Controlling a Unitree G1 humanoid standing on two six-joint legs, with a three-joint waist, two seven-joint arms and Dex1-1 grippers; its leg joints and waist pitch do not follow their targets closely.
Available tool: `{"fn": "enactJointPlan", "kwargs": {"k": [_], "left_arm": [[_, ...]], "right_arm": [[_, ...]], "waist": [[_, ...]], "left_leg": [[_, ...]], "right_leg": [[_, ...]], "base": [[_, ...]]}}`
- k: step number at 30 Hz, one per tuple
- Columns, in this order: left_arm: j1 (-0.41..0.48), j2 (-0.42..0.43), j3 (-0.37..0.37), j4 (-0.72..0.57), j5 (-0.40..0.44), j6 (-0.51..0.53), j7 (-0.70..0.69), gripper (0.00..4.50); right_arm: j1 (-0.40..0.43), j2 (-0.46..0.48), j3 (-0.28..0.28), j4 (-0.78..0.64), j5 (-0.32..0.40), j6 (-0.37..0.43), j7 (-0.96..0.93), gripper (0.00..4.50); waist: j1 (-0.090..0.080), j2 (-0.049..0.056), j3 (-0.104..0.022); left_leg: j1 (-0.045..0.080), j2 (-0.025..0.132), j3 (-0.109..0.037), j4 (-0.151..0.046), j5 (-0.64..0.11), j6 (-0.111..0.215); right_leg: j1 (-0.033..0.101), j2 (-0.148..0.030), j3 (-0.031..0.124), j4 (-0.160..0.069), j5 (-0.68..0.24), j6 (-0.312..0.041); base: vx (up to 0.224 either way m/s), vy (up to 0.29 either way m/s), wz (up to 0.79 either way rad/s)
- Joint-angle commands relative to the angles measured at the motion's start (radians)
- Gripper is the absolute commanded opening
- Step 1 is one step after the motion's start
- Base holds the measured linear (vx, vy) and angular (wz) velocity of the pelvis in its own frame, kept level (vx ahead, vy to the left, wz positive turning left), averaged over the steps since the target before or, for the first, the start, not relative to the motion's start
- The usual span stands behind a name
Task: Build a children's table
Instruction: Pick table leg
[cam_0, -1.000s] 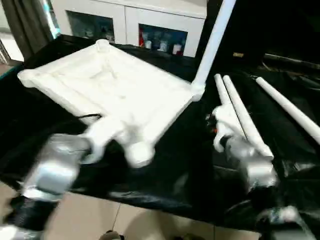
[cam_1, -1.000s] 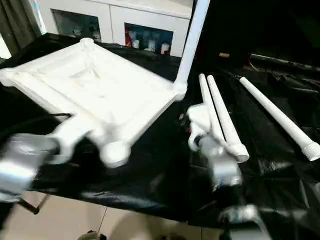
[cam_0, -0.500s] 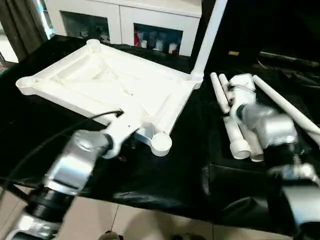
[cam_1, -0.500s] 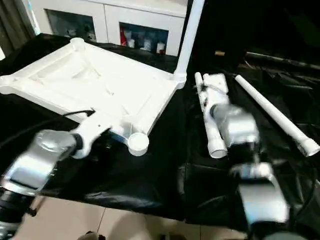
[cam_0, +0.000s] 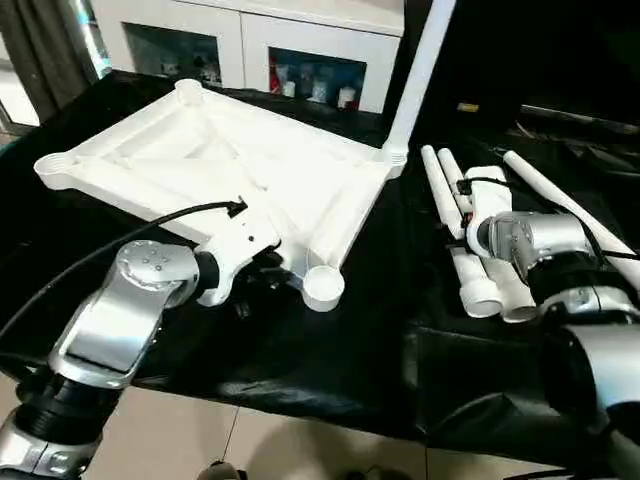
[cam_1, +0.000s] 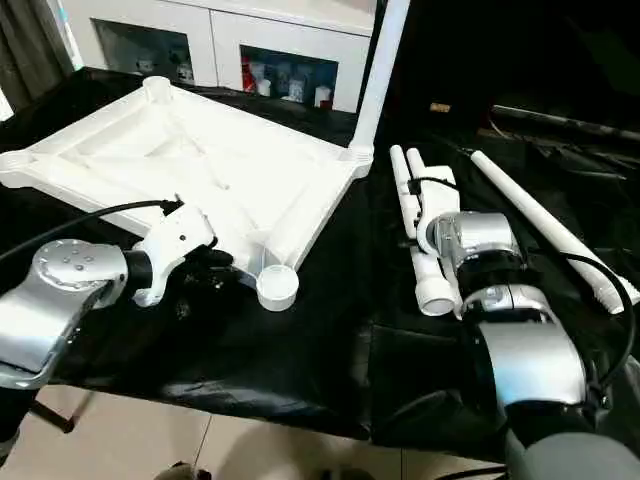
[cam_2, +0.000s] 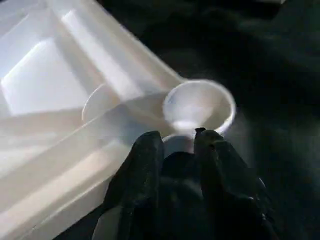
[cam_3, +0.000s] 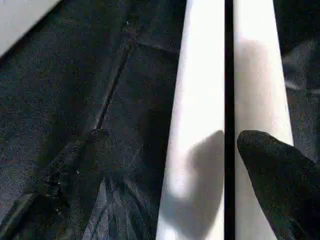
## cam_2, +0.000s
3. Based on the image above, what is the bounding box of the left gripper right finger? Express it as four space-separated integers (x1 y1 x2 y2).
193 127 278 240

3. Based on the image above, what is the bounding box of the white plastic table top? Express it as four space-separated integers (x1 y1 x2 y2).
0 0 238 240

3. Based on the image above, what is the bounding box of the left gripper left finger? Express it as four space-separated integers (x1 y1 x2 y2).
93 130 166 240

